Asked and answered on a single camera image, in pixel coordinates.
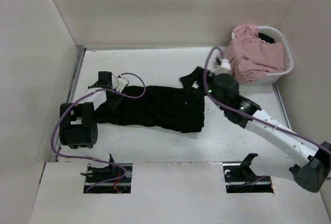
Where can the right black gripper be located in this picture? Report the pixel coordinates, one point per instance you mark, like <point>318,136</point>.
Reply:
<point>210,76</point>

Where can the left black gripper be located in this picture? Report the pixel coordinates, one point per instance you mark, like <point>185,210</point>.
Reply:
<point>114,103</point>

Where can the black trousers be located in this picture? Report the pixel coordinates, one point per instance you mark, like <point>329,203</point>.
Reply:
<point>178,109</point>

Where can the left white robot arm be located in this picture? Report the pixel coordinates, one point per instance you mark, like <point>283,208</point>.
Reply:
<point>78,129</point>

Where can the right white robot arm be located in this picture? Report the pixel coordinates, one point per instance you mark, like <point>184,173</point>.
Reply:
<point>311,160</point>

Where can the pink garment in basket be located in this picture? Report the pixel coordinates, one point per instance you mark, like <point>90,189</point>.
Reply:
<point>250,57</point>

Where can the black garment in basket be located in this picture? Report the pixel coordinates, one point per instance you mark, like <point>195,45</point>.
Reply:
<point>266,38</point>

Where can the white laundry basket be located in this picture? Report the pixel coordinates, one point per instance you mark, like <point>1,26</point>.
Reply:
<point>271,78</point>

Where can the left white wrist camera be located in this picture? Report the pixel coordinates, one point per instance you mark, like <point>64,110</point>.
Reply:
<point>121,83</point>

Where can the aluminium table edge rail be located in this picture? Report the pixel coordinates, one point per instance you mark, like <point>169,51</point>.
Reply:
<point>55,144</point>

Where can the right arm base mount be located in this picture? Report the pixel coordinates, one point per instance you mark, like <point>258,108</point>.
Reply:
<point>239,177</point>

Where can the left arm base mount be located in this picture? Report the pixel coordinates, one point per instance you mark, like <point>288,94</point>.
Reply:
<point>109,179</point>

